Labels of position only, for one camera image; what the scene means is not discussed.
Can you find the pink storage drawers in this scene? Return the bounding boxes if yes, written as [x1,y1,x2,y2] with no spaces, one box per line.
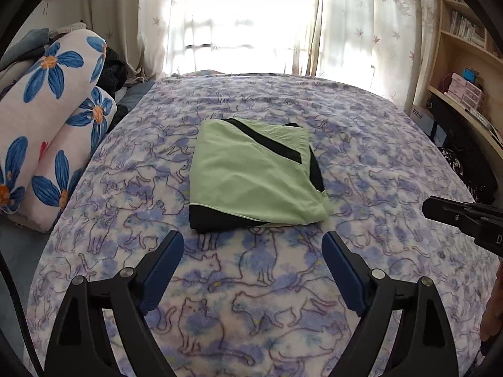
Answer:
[448,73,483,108]

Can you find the green and black hooded jacket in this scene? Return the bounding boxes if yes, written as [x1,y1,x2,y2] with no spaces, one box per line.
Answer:
[189,117,334,233]

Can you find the blue floral rolled quilt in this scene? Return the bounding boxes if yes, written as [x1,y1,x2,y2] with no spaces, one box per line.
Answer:
[0,29,119,233]

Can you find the row of books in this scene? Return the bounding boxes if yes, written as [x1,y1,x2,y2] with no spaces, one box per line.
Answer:
[450,10,488,46]

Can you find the small blue box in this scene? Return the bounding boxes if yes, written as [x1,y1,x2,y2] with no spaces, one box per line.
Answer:
[432,122,449,146]

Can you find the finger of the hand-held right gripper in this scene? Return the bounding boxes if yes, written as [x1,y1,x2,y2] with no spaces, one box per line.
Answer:
[422,195,480,238]

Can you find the black bag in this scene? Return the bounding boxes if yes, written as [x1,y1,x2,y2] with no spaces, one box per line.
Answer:
[426,94,500,205]

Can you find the person's right hand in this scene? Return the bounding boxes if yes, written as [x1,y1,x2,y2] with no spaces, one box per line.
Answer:
[480,261,503,342]

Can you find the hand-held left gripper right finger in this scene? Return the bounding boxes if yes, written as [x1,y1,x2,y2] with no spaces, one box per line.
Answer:
[321,231,460,377]

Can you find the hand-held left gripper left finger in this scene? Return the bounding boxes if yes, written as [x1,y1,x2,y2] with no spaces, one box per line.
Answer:
[45,230,185,377]

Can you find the grey blue cloth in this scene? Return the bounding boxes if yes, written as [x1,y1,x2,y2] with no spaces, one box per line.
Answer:
[0,21,87,71]

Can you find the black fuzzy clothing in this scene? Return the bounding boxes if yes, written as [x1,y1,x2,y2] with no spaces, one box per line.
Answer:
[96,47,128,97]

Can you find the wooden bookshelf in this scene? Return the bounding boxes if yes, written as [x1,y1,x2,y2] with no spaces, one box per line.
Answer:
[411,0,503,158]

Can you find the purple cat print blanket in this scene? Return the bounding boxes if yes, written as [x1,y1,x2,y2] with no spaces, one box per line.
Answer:
[24,71,501,377]

